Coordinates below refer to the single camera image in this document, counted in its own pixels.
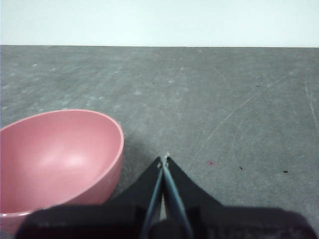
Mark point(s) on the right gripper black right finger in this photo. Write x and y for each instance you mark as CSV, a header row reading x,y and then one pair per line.
x,y
224,221

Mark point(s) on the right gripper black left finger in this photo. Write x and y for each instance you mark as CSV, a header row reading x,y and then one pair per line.
x,y
104,219

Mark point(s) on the red ribbed bowl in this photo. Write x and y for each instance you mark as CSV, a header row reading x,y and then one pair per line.
x,y
59,159

